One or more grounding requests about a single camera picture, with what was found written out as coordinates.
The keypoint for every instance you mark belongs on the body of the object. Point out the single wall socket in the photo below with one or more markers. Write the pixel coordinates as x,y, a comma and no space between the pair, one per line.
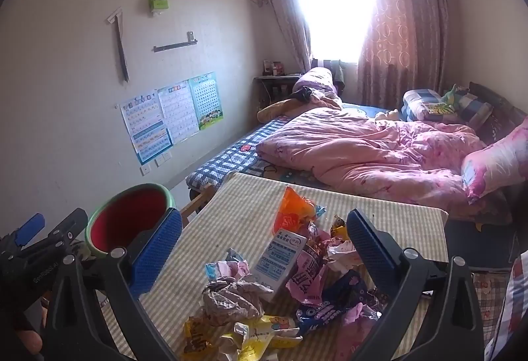
145,170

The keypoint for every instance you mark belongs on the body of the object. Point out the pink floral pillow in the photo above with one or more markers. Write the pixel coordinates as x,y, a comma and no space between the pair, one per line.
495,167

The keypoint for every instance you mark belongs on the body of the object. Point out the folded pink quilt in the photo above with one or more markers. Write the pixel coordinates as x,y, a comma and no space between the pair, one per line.
317,82

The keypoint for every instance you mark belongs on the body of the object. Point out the blue plaid folded blanket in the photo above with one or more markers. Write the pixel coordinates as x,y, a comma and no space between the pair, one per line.
420,101

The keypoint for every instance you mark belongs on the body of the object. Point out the crumpled grey wrapper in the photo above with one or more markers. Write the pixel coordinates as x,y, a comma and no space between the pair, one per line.
231,297

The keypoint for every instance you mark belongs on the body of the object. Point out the grey plaid pillow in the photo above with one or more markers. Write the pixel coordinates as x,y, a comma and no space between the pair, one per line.
474,109

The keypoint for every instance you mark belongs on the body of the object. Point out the black cloth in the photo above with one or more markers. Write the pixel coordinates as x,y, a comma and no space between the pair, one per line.
301,93

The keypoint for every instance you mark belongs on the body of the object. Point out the green plush toy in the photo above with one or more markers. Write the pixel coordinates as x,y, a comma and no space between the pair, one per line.
453,95

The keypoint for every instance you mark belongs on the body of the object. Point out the yellow green striped item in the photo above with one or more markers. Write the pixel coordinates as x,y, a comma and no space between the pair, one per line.
439,109

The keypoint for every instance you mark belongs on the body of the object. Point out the double wall socket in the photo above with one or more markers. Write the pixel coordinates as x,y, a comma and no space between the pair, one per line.
163,159

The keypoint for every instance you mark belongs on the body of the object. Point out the pink plastic wrapper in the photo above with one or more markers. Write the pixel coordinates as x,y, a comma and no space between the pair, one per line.
350,344

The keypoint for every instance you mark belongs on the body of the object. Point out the blue plaid bedsheet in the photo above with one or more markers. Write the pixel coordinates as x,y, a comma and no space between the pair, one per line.
231,154

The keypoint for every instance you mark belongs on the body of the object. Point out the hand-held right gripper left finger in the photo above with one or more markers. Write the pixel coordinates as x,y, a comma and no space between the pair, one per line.
156,249

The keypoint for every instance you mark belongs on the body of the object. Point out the small desk containers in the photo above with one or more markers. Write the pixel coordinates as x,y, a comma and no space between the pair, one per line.
274,68

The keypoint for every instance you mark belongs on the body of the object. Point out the orange plastic wrapper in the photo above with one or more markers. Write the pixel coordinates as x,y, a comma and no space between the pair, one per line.
288,212

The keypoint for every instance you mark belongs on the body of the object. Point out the triangular metal wall bracket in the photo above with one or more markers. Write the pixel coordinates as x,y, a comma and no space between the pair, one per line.
120,43

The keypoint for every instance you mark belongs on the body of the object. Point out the blue wall poster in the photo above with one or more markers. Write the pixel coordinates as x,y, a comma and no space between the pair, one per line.
146,126

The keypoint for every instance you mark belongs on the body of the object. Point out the white wall poster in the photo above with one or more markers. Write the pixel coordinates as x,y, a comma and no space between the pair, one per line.
179,113

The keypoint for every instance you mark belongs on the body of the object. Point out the striped pink curtain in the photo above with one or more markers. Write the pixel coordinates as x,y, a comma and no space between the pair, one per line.
284,14

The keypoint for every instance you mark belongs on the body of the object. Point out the white drink carton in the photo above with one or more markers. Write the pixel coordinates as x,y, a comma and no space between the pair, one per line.
276,262

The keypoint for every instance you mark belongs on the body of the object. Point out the person's left hand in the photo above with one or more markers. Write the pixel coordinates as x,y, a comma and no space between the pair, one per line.
29,342

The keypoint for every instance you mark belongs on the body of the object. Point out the green wall poster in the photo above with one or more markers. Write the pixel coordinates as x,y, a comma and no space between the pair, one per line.
206,99

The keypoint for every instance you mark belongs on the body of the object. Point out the red green plastic basin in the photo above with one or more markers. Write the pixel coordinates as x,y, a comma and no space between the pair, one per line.
123,220

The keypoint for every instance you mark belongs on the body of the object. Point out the bright window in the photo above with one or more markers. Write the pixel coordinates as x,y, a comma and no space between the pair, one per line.
336,6

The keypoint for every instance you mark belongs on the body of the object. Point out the straight metal wall bracket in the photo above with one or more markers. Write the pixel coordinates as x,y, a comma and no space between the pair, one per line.
175,44

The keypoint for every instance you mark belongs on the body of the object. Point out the pink snack bag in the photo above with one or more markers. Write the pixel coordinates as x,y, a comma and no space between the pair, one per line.
307,274

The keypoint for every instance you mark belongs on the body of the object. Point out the yellow white wrapper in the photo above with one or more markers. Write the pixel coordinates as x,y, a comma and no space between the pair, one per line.
264,334

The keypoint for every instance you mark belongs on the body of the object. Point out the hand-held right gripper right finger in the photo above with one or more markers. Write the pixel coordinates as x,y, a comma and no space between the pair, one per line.
371,249

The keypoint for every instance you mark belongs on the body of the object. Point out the small blue pink wrapper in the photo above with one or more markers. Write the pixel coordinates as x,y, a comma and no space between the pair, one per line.
227,268

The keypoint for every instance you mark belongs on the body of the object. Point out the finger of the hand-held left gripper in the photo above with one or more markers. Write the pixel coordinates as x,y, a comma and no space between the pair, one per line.
29,227
66,229

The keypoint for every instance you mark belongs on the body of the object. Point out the yellow brown wrapper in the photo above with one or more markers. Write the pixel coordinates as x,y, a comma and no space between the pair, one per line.
196,338

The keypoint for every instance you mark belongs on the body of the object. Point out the dark wooden desk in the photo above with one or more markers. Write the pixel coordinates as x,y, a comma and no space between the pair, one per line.
272,88

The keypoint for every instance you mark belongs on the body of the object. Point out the checked patterned cloth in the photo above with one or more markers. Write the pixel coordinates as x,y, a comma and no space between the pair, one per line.
493,291

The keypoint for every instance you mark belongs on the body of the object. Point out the blue red striped cloth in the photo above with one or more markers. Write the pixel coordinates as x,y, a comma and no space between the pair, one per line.
515,303

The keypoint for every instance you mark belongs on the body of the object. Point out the dark wooden headboard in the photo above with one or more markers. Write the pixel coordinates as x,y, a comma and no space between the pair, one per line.
503,113

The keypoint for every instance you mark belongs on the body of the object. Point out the yellow blanket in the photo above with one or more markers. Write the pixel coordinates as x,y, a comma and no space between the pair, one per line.
280,109

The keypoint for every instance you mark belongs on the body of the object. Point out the circle patterned curtain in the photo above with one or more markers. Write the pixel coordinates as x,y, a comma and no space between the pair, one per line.
404,35

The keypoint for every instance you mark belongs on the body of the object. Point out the dark blue cookie packet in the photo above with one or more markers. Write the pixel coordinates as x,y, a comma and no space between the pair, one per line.
326,311

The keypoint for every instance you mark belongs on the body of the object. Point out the pale pink checked wrapper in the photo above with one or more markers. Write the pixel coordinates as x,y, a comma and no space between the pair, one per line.
342,250

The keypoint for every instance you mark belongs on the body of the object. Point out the light wooden frame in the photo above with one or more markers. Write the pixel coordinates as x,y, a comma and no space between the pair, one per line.
198,200

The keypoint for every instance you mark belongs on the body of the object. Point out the dark furniture panel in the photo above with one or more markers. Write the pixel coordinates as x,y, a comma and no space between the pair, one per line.
478,241

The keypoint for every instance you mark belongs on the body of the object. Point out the small yellow wrapper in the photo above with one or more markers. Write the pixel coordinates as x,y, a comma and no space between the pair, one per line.
339,225

